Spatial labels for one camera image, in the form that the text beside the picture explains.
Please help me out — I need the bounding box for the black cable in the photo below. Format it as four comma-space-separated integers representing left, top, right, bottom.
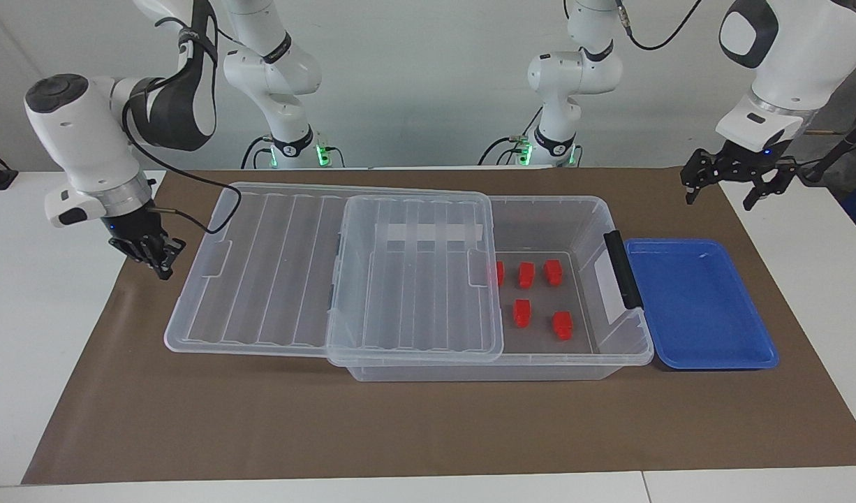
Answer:
121, 17, 242, 235
241, 135, 272, 170
479, 129, 537, 166
613, 0, 702, 52

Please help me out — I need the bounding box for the small clear plastic lid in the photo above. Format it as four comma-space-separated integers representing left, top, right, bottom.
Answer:
326, 194, 505, 367

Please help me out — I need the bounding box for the black box latch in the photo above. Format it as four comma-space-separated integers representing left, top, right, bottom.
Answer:
603, 230, 644, 311

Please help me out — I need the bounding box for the clear plastic storage box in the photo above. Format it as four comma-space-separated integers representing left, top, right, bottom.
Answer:
344, 196, 656, 382

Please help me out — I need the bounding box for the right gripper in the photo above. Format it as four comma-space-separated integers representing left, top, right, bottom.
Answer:
105, 201, 187, 280

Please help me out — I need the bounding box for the blue plastic tray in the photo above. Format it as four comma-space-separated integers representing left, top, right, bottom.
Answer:
623, 238, 781, 370

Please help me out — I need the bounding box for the large clear plastic lid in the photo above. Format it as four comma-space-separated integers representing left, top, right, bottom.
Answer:
164, 182, 495, 358

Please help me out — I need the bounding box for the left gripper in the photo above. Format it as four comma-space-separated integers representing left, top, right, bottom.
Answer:
681, 141, 799, 212

